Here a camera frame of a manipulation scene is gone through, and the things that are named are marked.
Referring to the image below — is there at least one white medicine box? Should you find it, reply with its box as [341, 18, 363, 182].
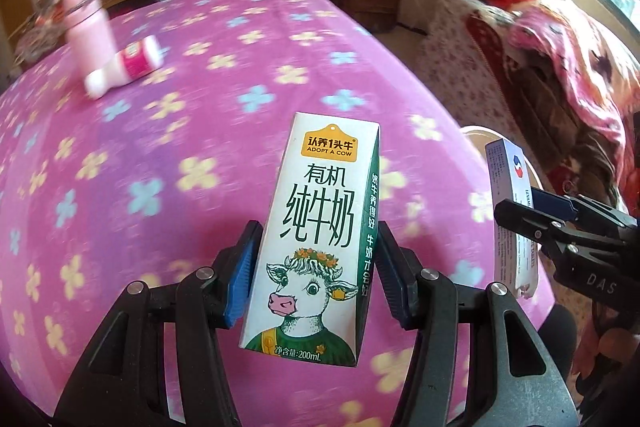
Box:
[484, 138, 538, 299]

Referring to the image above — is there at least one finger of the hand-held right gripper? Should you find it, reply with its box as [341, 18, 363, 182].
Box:
[529, 186, 601, 228]
[494, 199, 571, 258]

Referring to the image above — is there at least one pink water bottle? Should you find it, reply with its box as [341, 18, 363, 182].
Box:
[62, 0, 113, 75]

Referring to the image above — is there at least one dark red patterned cushion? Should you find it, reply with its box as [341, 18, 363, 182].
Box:
[465, 9, 556, 118]

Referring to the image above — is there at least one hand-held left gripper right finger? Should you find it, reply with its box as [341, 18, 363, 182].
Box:
[375, 221, 581, 427]

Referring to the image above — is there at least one sofa with floral cover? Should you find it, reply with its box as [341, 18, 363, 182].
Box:
[420, 0, 640, 427]

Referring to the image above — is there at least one white bottle with pink label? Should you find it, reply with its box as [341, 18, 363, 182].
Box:
[84, 34, 162, 98]

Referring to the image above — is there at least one white round bin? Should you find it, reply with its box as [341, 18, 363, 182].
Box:
[459, 124, 543, 192]

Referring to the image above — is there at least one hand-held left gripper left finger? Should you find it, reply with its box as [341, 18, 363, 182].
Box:
[52, 219, 265, 427]

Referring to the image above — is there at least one pink floral throw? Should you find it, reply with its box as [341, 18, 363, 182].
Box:
[510, 0, 640, 188]

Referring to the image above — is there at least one white and green milk carton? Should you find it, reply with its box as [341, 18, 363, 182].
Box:
[239, 112, 383, 368]

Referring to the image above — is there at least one pink flower print blanket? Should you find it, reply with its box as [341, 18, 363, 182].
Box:
[0, 0, 556, 427]

